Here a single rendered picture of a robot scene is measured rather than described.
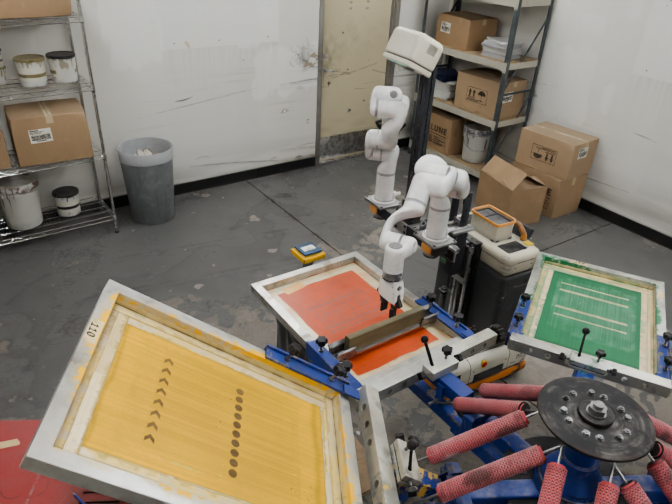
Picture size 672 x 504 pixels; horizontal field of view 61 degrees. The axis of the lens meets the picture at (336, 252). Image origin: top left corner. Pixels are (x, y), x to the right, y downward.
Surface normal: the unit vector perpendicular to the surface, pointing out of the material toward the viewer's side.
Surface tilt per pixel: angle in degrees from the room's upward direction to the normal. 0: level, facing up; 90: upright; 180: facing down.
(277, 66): 90
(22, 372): 0
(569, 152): 88
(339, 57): 90
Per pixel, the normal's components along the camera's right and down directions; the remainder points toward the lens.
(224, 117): 0.57, 0.44
